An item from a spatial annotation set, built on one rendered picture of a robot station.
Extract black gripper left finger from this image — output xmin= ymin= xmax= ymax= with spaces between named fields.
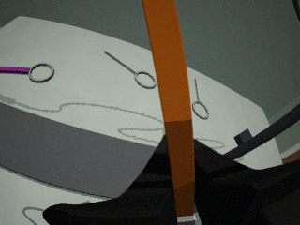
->
xmin=42 ymin=134 xmax=177 ymax=225

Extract purple handle with grey loop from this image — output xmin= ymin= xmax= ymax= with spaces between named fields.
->
xmin=0 ymin=63 xmax=53 ymax=83

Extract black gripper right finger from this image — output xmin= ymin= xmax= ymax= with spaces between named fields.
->
xmin=194 ymin=139 xmax=300 ymax=225

